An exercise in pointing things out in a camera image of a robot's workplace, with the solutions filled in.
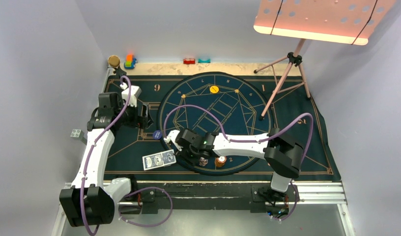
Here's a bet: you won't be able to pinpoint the black aluminium mounting rail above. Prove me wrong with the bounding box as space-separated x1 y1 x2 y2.
119 181 300 217

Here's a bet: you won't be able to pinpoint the purple small blind button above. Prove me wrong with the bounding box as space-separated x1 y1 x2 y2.
152 130 163 140

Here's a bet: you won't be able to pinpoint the red toy block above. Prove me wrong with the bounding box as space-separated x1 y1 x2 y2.
183 58 196 64

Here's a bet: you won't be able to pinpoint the purple cable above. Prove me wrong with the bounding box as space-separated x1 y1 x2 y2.
163 104 315 222
79 75 173 236

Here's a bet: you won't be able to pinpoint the teal toy block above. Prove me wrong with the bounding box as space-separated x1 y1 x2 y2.
198 58 211 63

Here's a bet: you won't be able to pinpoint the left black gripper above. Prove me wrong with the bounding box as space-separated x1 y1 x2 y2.
114 98 152 129

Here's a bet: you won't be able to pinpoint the pink blue poker chip stack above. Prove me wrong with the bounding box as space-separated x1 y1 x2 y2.
199 157 208 167

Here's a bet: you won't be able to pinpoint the yellow big blind button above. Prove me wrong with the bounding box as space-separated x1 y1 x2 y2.
209 85 220 94

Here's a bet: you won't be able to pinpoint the round blue poker mat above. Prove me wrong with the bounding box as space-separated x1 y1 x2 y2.
156 72 273 177

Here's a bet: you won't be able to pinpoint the grey lego brick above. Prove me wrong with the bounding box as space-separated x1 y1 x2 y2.
70 129 84 140

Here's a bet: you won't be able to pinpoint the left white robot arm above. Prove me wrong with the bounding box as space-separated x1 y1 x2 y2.
59 85 152 227

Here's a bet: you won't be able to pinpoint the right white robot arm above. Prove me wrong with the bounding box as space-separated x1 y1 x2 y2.
164 128 306 200

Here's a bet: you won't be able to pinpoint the orange green blue toy blocks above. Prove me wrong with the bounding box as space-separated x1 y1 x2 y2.
124 54 137 69

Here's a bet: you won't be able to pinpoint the pink music stand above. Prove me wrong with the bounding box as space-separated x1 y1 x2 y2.
253 0 396 120

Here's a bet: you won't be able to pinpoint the orange poker chip stack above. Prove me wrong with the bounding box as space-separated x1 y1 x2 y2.
214 156 227 168

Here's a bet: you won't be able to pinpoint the blue playing card deck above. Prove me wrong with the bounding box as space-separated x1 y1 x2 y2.
142 149 176 171

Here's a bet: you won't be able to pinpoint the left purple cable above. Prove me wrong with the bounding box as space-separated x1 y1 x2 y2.
79 75 173 236

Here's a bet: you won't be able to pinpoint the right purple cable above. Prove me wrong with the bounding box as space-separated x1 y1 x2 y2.
163 104 315 222

